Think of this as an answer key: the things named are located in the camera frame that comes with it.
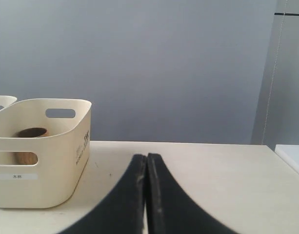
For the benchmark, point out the brown wooden cup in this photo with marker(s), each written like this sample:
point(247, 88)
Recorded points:
point(29, 158)

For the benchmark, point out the cream bin right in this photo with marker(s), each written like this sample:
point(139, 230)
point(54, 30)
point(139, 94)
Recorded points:
point(62, 155)

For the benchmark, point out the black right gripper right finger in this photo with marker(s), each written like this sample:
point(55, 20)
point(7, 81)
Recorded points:
point(170, 210)

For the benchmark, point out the cream bin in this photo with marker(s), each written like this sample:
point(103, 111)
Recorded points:
point(6, 101)
point(62, 155)

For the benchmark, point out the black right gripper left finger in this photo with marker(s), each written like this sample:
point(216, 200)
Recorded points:
point(122, 210)

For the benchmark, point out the cream bin middle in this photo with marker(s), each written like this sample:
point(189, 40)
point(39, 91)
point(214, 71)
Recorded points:
point(6, 101)

